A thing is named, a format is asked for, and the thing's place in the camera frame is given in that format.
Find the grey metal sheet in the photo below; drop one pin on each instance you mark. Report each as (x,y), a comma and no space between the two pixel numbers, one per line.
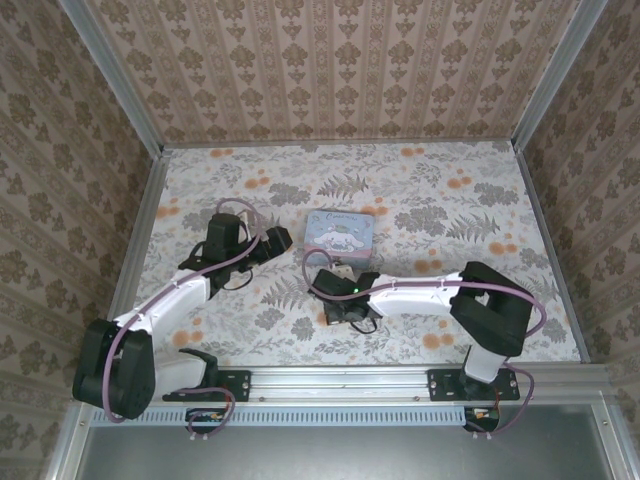
(350,455)

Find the blue cartoon tin box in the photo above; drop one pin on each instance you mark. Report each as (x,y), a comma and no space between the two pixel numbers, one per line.
(340,235)

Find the aluminium rail below wallpaper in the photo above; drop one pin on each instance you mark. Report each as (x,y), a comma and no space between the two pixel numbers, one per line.
(340,145)

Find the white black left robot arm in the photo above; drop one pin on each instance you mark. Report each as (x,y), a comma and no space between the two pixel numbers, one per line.
(175,300)

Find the aluminium frame post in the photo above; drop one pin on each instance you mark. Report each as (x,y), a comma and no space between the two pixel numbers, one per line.
(115,75)
(550,75)

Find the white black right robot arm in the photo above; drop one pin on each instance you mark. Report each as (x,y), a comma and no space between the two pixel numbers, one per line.
(415,300)

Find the aluminium side rail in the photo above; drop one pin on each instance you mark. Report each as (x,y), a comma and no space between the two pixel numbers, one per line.
(552,255)
(137,235)

